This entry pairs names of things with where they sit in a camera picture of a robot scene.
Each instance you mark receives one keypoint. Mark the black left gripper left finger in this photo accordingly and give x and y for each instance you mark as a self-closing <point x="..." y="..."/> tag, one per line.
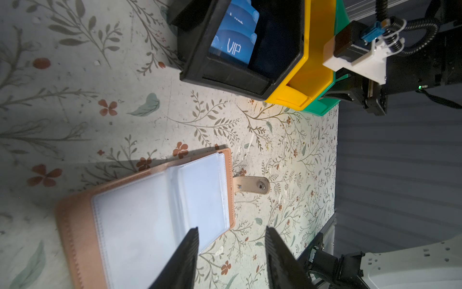
<point x="179" y="272"/>

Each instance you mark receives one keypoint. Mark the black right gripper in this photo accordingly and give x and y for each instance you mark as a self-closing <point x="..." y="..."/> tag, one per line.
<point x="360" y="91"/>

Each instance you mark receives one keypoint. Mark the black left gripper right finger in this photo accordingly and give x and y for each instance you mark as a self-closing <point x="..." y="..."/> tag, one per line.
<point x="284" y="272"/>

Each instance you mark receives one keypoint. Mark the tan leather card holder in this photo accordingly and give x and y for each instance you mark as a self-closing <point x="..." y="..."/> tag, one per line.
<point x="120" y="235"/>

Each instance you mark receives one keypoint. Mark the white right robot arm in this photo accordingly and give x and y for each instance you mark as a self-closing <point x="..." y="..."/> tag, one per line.
<point x="398" y="159"/>

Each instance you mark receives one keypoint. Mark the blue cards in black bin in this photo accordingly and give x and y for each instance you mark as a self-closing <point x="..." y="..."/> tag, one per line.
<point x="235" y="38"/>

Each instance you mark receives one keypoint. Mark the green plastic bin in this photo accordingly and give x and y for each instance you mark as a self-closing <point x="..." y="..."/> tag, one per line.
<point x="322" y="105"/>

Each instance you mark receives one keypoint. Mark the yellow plastic bin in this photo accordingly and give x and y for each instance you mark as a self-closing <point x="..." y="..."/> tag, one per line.
<point x="308" y="78"/>

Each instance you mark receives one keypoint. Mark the black plastic bin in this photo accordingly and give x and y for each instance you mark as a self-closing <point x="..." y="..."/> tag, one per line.
<point x="277" y="46"/>

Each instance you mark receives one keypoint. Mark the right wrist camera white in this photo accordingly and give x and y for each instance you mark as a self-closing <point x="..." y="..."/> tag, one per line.
<point x="364" y="49"/>

